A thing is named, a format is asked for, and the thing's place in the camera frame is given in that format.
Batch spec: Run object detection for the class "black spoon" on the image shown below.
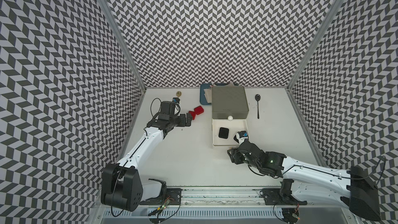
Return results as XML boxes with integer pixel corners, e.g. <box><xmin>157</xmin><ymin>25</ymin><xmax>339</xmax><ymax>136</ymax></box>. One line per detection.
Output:
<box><xmin>255</xmin><ymin>94</ymin><xmax>261</xmax><ymax>119</ymax></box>

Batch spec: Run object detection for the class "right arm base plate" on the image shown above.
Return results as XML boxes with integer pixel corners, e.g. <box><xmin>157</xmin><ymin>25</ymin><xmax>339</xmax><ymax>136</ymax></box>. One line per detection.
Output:
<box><xmin>260</xmin><ymin>188</ymin><xmax>307</xmax><ymax>206</ymax></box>

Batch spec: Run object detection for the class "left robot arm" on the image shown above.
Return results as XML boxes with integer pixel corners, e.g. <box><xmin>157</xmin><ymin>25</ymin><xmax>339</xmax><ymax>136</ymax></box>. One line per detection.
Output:
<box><xmin>101</xmin><ymin>113</ymin><xmax>193</xmax><ymax>212</ymax></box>

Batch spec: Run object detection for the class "white drawer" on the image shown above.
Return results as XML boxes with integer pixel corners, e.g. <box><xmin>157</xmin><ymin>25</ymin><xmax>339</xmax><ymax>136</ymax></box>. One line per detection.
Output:
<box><xmin>212</xmin><ymin>119</ymin><xmax>248</xmax><ymax>147</ymax></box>

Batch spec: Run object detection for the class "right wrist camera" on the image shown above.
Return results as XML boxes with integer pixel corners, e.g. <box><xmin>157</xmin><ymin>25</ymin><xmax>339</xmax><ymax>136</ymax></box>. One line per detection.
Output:
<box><xmin>234</xmin><ymin>131</ymin><xmax>249</xmax><ymax>145</ymax></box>

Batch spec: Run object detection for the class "black brooch box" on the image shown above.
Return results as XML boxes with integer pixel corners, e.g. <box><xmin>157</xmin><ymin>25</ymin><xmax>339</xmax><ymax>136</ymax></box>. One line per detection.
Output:
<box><xmin>218</xmin><ymin>127</ymin><xmax>230</xmax><ymax>140</ymax></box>

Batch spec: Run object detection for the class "grey drawer cabinet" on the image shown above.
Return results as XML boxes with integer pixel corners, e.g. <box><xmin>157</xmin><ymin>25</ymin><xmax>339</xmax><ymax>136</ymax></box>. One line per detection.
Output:
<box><xmin>211</xmin><ymin>86</ymin><xmax>249</xmax><ymax>119</ymax></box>

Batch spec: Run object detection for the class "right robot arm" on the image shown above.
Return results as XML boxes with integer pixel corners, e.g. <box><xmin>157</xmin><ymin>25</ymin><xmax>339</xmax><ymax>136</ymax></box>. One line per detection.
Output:
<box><xmin>227</xmin><ymin>141</ymin><xmax>381</xmax><ymax>222</ymax></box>

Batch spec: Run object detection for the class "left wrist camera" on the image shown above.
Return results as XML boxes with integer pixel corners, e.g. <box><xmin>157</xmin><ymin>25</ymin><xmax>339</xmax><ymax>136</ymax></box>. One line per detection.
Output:
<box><xmin>160</xmin><ymin>97</ymin><xmax>181</xmax><ymax>116</ymax></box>

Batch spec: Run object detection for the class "teal tray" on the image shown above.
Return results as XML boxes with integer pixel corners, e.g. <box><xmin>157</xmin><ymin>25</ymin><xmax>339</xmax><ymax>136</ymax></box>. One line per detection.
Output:
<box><xmin>200</xmin><ymin>83</ymin><xmax>228</xmax><ymax>105</ymax></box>

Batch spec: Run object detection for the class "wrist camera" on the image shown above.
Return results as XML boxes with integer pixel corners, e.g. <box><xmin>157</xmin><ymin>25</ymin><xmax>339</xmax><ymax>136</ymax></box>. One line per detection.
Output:
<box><xmin>160</xmin><ymin>97</ymin><xmax>181</xmax><ymax>116</ymax></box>
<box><xmin>234</xmin><ymin>131</ymin><xmax>249</xmax><ymax>145</ymax></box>

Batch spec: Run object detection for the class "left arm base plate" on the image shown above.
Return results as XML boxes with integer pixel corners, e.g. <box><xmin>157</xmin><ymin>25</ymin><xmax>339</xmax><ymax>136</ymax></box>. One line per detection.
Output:
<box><xmin>140</xmin><ymin>188</ymin><xmax>182</xmax><ymax>206</ymax></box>

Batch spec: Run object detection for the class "red brooch box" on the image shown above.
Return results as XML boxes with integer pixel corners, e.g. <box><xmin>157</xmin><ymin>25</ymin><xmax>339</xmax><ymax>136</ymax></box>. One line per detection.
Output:
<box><xmin>188</xmin><ymin>111</ymin><xmax>197</xmax><ymax>120</ymax></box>
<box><xmin>194</xmin><ymin>106</ymin><xmax>204</xmax><ymax>115</ymax></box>

